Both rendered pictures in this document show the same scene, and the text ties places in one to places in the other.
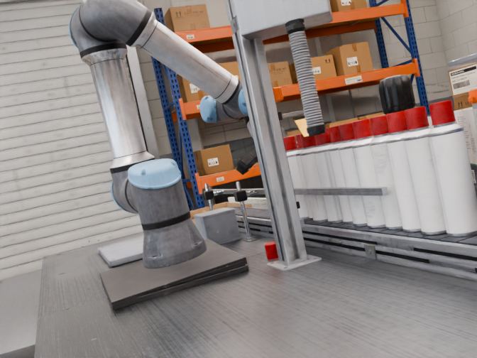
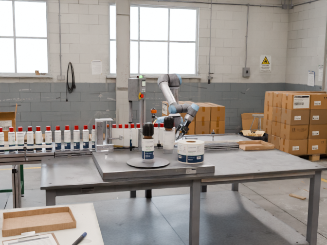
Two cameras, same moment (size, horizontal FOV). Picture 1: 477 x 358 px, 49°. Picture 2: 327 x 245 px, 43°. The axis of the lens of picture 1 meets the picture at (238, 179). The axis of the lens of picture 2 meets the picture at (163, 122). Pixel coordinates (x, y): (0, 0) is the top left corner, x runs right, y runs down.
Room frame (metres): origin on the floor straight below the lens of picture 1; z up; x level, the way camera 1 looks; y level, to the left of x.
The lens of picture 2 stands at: (1.50, -3.73, 1.59)
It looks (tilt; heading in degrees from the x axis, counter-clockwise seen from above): 8 degrees down; 94
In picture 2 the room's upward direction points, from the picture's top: 1 degrees clockwise
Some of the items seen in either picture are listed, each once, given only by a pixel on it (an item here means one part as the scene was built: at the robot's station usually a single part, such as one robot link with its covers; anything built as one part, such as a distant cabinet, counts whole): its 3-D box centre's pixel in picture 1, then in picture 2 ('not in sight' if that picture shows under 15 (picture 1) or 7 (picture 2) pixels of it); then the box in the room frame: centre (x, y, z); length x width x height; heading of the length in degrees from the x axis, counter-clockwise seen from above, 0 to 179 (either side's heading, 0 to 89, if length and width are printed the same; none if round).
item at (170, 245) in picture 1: (170, 236); not in sight; (1.22, 0.18, 0.91); 0.15 x 0.15 x 0.10
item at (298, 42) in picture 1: (305, 78); (130, 111); (0.95, -0.16, 1.18); 0.04 x 0.04 x 0.21
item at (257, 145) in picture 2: (209, 214); (253, 145); (2.08, 0.14, 0.85); 0.30 x 0.26 x 0.04; 20
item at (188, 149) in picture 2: not in sight; (190, 150); (1.49, -0.69, 0.95); 0.20 x 0.20 x 0.14
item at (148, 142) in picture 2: not in sight; (148, 142); (1.18, -0.82, 1.04); 0.09 x 0.09 x 0.29
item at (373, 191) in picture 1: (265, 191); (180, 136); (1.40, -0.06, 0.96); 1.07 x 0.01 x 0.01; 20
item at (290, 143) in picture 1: (297, 177); not in sight; (1.28, -0.14, 0.98); 0.05 x 0.05 x 0.20
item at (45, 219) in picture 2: not in sight; (38, 219); (0.74, -1.81, 0.82); 0.34 x 0.24 x 0.03; 24
